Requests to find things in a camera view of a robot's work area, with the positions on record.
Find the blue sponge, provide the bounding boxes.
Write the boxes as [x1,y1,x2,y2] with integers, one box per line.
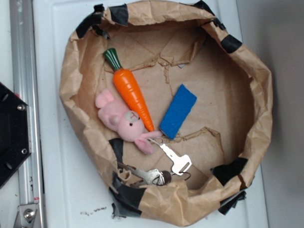
[159,84,197,140]

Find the pink plush bunny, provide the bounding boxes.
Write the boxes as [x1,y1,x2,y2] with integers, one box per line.
[95,88,163,154]

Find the orange toy carrot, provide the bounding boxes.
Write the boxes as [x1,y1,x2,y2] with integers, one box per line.
[103,48,155,132]

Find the silver flat key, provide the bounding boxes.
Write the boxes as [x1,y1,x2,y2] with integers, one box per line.
[159,143,192,176]

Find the bunch of metal keys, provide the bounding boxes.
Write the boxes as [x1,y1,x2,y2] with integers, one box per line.
[118,162,172,188]

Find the brown paper bag bin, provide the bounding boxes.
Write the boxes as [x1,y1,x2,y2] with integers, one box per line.
[59,0,273,227]

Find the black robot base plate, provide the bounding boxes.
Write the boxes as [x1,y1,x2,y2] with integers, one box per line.
[0,82,31,189]

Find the aluminium extrusion rail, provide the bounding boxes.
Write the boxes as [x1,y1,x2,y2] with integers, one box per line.
[0,0,48,228]

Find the metal corner bracket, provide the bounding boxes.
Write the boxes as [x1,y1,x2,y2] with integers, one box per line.
[13,203,41,228]

